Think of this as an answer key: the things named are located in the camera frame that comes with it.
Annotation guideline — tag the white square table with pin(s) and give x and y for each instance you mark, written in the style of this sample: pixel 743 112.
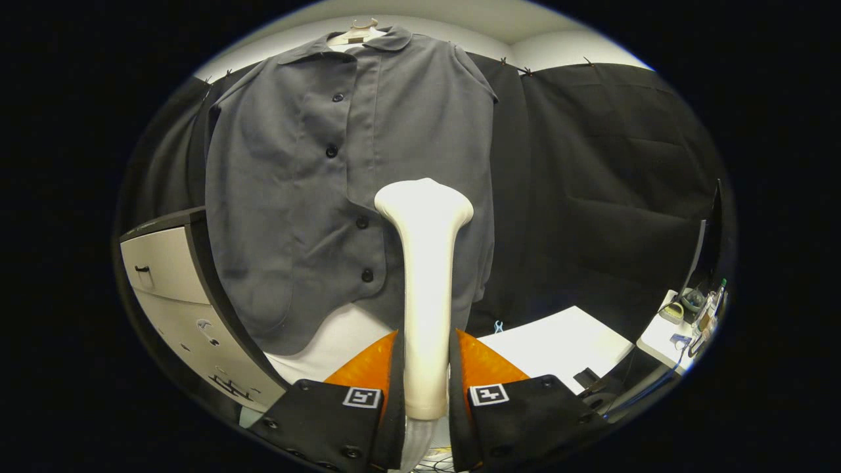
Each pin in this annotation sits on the white square table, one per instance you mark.
pixel 558 341

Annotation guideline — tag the grey button shirt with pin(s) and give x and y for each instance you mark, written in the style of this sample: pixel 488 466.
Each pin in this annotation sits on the grey button shirt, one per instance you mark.
pixel 282 197

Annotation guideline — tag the tape roll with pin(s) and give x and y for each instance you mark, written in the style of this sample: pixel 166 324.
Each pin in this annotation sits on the tape roll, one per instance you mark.
pixel 670 314

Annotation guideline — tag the white mannequin torso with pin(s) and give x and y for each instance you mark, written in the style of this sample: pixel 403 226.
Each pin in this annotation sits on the white mannequin torso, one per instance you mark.
pixel 341 341

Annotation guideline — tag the grey drawer cabinet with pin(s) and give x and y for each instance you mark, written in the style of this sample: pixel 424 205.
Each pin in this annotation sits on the grey drawer cabinet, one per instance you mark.
pixel 171 309

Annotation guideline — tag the clear plastic bottle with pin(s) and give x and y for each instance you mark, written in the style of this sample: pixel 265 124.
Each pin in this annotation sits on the clear plastic bottle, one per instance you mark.
pixel 717 302

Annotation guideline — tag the white garment steamer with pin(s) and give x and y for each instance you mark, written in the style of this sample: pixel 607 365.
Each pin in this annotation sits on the white garment steamer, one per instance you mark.
pixel 426 295

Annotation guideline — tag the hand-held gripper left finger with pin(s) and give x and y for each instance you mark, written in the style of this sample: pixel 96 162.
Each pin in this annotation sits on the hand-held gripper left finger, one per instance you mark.
pixel 396 420

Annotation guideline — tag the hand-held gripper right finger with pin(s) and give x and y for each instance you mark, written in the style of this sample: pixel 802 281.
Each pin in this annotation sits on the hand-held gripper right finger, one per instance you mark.
pixel 456 427

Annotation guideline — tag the black backdrop cloth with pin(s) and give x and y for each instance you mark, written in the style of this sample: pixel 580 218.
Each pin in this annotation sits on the black backdrop cloth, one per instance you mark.
pixel 591 197

